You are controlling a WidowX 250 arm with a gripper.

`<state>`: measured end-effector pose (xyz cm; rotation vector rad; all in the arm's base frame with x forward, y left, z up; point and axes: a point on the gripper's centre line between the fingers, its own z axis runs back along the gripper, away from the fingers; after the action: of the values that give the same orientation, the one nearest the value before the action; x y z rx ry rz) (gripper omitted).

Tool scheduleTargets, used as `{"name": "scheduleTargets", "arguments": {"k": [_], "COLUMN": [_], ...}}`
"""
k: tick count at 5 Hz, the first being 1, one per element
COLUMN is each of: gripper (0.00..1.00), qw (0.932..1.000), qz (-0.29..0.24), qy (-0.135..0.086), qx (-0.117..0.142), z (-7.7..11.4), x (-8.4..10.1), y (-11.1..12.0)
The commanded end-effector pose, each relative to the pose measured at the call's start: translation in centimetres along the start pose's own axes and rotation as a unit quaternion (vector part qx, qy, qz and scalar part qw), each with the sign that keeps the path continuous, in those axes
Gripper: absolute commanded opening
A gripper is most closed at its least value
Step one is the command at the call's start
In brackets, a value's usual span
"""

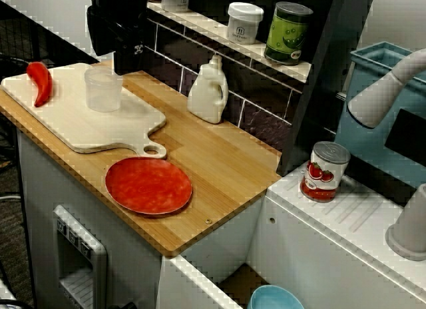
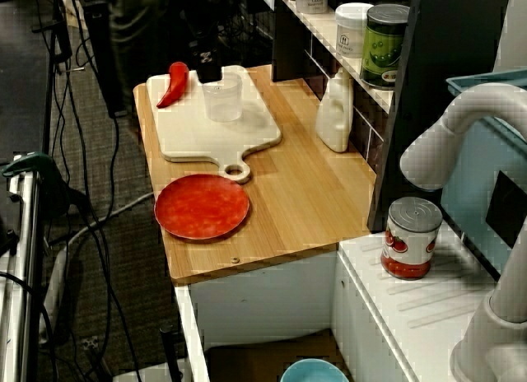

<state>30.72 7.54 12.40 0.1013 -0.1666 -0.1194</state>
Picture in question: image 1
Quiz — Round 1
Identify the blue plastic bin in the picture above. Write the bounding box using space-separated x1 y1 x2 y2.
334 41 426 190

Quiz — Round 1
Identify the red orange plate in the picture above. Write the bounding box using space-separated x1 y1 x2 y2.
105 156 194 216

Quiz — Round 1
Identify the red toy chili pepper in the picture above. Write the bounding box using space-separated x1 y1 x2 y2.
26 61 54 108

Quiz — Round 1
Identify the dark grey shelf unit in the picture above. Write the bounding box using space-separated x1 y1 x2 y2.
118 0 377 176

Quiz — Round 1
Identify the white cutting board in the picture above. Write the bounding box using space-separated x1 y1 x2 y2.
0 63 167 158

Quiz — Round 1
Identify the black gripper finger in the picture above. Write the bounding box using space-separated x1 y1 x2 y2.
114 54 144 75
87 2 116 57

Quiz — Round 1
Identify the green peas can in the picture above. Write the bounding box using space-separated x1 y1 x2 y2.
264 1 314 67

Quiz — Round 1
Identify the tomato can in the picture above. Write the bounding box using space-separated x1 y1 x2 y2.
300 141 351 203

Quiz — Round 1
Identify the white toy detergent bottle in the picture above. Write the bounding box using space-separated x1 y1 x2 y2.
186 54 230 125

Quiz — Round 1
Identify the light blue bowl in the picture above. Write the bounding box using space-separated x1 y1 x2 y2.
246 284 306 309

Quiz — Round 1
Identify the white toy kitchen cabinet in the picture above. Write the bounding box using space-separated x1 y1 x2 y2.
15 127 426 309

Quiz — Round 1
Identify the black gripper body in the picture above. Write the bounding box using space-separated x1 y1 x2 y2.
96 0 149 55

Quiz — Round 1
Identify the grey toy faucet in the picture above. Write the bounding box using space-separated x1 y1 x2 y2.
347 48 426 262

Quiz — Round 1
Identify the white ice dispenser panel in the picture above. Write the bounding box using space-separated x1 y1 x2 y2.
53 204 108 309

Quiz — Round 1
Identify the clear plastic jar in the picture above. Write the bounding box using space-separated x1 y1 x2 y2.
84 66 124 113

